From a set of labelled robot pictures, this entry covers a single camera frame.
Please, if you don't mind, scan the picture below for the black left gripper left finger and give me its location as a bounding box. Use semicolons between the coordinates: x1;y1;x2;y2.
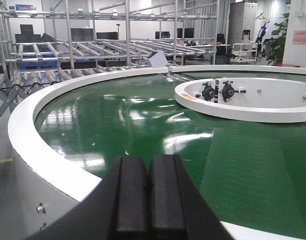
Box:
30;156;149;240

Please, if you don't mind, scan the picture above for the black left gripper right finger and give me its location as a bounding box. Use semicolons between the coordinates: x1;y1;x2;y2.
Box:
149;154;233;240

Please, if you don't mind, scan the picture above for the green circular conveyor belt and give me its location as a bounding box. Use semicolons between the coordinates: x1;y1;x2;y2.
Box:
35;74;306;240

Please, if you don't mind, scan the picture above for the white outer conveyor rim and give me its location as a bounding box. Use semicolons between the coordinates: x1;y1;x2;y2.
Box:
8;65;306;240

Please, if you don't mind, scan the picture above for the white trolley shelf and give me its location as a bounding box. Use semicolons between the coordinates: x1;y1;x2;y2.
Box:
230;42;258;64

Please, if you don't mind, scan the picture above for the roller conveyor rack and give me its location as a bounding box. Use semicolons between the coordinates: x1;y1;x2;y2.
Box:
0;0;220;117

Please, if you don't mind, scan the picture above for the white control box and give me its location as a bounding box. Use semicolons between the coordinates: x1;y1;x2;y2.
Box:
145;50;168;67

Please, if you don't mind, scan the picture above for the black office chair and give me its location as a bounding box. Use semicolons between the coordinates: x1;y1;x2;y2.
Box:
215;33;230;56

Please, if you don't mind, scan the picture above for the tall green plant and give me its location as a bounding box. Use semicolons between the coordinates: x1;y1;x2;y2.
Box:
266;12;290;65

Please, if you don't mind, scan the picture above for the white inner conveyor ring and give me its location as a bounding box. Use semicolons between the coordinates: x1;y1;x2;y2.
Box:
174;76;306;124

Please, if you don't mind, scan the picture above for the pink wall notice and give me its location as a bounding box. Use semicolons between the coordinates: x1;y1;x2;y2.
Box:
292;30;306;45

